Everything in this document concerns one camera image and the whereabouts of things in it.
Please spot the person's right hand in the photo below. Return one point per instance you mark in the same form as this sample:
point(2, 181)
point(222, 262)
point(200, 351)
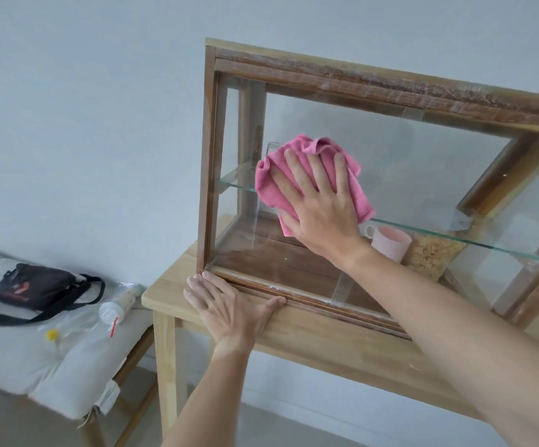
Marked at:
point(325, 218)

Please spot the person's left hand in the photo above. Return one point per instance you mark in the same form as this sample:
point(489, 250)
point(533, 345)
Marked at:
point(232, 311)

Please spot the person's right middle finger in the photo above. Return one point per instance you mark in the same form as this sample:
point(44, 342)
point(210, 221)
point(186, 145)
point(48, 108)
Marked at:
point(299, 167)

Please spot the person's right thumb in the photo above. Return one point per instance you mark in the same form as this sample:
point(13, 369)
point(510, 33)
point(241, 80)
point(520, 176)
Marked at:
point(290, 225)

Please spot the person's left thumb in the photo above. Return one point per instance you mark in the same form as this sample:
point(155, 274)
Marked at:
point(269, 305)

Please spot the person's right little finger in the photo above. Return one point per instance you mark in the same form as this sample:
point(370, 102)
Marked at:
point(342, 174)

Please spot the person's left middle finger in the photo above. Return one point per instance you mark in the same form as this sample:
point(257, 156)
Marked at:
point(202, 288)

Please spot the pink microfibre cloth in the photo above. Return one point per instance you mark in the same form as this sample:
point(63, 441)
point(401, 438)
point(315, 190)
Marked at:
point(325, 151)

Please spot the black shoulder bag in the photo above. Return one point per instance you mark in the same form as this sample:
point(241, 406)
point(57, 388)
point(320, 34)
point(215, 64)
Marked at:
point(36, 286)

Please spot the person's left forearm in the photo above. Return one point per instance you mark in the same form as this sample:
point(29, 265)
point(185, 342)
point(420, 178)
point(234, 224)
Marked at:
point(213, 395)

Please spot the person's right forearm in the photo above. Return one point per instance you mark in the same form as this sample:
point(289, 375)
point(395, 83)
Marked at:
point(460, 349)

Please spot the light wooden table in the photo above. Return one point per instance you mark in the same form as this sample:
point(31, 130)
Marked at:
point(325, 342)

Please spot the pink mug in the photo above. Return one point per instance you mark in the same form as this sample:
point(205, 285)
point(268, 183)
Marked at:
point(388, 244)

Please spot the white plastic bottle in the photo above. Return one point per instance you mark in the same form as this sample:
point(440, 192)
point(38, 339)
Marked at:
point(115, 306)

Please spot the red white striped straw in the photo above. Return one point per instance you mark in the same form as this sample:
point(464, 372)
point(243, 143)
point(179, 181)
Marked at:
point(114, 326)

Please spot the wooden glass display cabinet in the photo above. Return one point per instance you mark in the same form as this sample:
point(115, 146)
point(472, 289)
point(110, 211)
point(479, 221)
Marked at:
point(390, 88)

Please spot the glass jar of cereal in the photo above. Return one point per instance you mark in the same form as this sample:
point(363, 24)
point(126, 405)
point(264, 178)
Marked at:
point(432, 260)

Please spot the clear plastic bag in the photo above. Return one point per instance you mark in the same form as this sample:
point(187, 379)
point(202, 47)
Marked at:
point(80, 328)

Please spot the white cushion label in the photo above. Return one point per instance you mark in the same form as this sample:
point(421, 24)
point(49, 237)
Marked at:
point(107, 399)

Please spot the glass shelf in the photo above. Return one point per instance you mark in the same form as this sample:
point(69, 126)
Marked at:
point(483, 239)

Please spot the small yellow cap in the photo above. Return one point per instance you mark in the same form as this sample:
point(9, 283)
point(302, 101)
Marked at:
point(52, 335)

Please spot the white cushion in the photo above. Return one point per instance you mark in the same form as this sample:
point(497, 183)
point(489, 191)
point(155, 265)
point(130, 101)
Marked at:
point(41, 367)

